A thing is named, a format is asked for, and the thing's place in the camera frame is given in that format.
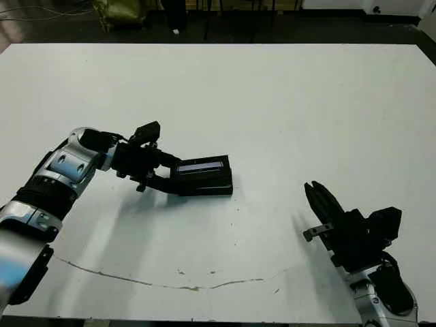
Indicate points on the black box lid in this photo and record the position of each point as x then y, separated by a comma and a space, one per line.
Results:
204, 173

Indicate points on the black upright leg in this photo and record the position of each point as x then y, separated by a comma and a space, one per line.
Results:
177, 13

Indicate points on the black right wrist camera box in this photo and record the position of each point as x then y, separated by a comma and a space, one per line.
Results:
386, 225

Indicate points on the yellow-green bag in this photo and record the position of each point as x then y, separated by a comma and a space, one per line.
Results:
121, 13

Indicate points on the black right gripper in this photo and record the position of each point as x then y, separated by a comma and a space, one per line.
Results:
354, 242

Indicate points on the black box with white insert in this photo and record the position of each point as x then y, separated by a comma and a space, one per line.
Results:
218, 191

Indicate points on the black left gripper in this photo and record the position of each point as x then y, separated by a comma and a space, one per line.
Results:
136, 160

